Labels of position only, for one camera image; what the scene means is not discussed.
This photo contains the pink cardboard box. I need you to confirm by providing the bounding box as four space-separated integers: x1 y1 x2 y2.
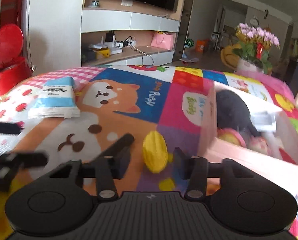
197 82 298 195

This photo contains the yellow box on shelf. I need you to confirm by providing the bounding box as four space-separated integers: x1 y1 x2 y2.
94 48 110 60

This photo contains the white yogurt drink bottle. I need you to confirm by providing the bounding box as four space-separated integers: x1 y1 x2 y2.
262 132 284 160

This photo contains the pink orchid flower pot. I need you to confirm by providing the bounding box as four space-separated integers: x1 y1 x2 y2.
233 23 280 74

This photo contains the orange shopping bag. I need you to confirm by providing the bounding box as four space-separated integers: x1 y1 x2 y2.
195 39 209 53

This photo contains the pink gift bag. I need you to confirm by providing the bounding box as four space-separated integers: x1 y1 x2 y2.
151 31 174 51

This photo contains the white tv wall cabinet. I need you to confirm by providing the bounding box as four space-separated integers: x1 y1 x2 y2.
22 0 184 74

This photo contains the pink plush doll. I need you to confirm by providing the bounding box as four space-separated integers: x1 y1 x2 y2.
247 137 271 155

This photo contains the black plush toy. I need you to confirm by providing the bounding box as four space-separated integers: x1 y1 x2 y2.
216 90 261 137

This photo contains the yellow corn toy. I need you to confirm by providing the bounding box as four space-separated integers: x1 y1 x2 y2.
142 131 168 173

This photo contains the round wall clock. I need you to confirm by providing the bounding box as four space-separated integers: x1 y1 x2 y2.
249 16 259 27

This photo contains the white battery blister pack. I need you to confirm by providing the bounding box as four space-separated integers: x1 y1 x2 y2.
250 112 276 132

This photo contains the colourful cartoon play mat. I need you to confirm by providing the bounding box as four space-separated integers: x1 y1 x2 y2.
0 64 298 240

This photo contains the blue white tissue pack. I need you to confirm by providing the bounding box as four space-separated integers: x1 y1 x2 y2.
28 76 81 119

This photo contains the pink yellow round toy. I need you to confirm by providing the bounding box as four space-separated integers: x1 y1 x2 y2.
217 128 247 148

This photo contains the red trash bin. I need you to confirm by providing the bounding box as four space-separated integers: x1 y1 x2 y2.
0 24 33 101

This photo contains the watermelon ball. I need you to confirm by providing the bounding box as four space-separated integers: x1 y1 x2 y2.
185 38 195 48

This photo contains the black cylinder handle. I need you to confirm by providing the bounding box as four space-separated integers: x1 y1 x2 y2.
88 133 134 164

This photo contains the white power strip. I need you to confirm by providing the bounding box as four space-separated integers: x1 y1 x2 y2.
115 40 136 48

